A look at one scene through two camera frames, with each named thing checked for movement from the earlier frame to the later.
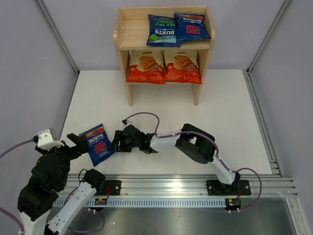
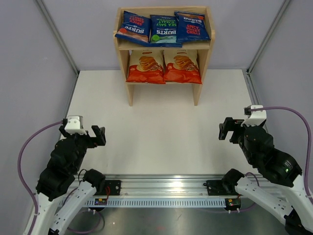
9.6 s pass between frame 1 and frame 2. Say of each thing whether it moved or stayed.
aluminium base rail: stayed
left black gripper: moved
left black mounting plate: stayed
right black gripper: moved
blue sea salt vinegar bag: stayed
